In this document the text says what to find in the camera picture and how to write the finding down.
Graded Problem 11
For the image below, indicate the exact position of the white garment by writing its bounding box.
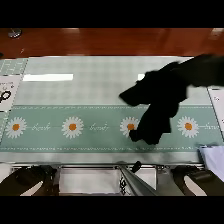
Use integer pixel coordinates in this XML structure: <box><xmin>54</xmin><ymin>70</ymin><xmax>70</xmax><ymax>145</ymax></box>
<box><xmin>198</xmin><ymin>143</ymin><xmax>224</xmax><ymax>183</ymax></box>

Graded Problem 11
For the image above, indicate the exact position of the black garment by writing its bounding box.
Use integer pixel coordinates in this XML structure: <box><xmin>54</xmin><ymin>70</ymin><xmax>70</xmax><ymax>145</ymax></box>
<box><xmin>118</xmin><ymin>58</ymin><xmax>209</xmax><ymax>146</ymax></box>

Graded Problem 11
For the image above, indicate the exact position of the silver frame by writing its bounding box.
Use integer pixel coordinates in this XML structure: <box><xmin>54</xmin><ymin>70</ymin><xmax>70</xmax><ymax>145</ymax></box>
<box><xmin>0</xmin><ymin>161</ymin><xmax>208</xmax><ymax>197</ymax></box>

